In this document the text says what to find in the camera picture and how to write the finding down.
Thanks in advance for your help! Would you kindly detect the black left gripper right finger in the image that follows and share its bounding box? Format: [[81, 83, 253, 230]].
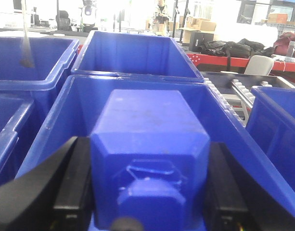
[[204, 142, 295, 231]]

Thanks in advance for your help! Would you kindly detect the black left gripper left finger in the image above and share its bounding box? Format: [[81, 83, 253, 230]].
[[0, 137, 93, 231]]

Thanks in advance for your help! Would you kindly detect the blue bottle part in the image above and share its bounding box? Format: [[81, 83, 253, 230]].
[[90, 90, 210, 231]]

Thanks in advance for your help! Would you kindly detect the blue bin at right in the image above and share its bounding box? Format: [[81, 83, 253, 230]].
[[246, 86, 295, 192]]

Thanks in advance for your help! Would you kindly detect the blue bin at left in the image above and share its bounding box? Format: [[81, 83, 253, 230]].
[[0, 37, 79, 186]]

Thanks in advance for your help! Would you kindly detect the white roller track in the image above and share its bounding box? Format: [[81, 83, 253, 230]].
[[203, 72, 276, 126]]

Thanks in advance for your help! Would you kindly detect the grey metal chair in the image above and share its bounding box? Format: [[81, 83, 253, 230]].
[[244, 55, 274, 76]]

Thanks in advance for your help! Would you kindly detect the red table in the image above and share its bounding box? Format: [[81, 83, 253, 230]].
[[77, 44, 295, 73]]

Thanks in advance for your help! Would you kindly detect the blue bin behind target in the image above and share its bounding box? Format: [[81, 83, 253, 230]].
[[71, 31, 204, 83]]

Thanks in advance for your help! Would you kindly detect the black bag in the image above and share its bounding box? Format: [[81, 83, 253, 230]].
[[199, 38, 275, 58]]

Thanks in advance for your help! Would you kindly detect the cardboard box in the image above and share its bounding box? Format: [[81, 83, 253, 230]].
[[180, 16, 217, 43]]

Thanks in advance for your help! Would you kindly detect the person in background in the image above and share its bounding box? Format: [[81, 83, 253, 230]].
[[152, 0, 169, 36]]

